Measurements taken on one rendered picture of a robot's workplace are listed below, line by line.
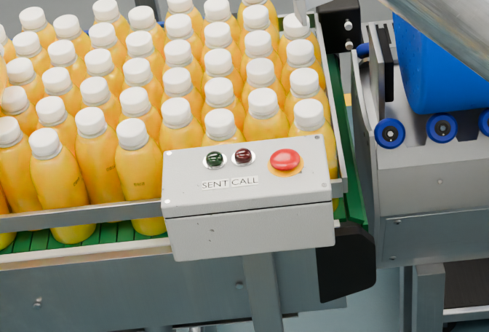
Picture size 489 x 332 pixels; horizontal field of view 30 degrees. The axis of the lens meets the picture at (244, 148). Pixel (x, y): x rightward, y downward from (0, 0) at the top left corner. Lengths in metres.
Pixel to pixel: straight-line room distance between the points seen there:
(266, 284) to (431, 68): 0.36
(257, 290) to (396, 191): 0.28
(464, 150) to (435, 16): 0.71
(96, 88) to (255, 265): 0.34
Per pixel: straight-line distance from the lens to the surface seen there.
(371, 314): 2.32
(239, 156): 1.10
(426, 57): 1.21
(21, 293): 1.38
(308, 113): 1.19
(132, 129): 1.21
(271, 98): 1.22
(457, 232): 1.50
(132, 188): 1.25
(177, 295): 1.37
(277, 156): 1.09
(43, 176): 1.25
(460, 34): 0.68
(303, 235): 1.11
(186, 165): 1.11
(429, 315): 1.68
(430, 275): 1.59
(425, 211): 1.40
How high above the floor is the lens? 1.85
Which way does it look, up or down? 42 degrees down
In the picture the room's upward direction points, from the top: 9 degrees counter-clockwise
